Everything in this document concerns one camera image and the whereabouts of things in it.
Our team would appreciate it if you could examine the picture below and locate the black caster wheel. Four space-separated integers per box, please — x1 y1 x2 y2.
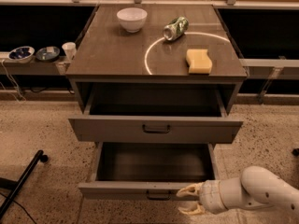
292 148 299 157

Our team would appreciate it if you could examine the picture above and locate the low side shelf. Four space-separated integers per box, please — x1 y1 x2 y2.
0 56 70 76

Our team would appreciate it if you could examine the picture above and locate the white paper cup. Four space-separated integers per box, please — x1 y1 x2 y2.
62 42 77 60

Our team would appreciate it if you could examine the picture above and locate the grey blue bowl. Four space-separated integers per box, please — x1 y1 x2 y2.
36 46 60 62

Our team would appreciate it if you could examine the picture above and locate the white cable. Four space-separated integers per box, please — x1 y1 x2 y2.
0 59 26 105

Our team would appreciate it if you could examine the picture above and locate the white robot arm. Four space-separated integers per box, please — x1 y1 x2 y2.
177 166 299 217

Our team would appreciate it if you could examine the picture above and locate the black chair leg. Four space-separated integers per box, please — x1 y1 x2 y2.
0 150 48 219

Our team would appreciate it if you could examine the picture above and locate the yellow sponge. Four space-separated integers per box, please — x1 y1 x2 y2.
186 49 212 74

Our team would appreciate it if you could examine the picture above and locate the crushed green soda can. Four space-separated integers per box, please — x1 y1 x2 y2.
163 17 189 41

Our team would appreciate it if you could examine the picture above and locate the grey top drawer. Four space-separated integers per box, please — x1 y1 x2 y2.
69 86 242 144

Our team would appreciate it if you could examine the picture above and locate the grey drawer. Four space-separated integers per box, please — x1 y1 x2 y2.
78 143 219 201
69 86 242 144

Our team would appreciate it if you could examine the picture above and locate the blue patterned bowl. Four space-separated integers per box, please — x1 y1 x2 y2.
8 46 35 63

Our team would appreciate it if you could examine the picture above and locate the white ceramic bowl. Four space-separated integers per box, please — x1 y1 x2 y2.
117 7 148 33

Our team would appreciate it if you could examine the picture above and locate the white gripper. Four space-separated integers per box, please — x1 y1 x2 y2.
177 180 227 216

